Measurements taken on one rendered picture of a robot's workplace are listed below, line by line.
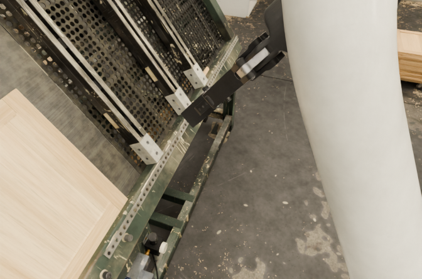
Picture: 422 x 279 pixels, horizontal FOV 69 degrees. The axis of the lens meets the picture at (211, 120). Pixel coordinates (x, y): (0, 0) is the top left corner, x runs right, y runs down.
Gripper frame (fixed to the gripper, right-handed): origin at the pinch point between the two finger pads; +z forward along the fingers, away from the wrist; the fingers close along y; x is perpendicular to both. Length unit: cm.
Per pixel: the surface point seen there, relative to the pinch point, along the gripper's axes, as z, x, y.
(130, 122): 70, -15, -46
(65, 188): 77, -10, -12
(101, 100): 66, -28, -39
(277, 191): 111, 83, -142
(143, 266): 89, 31, -19
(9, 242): 78, -7, 9
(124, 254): 85, 22, -15
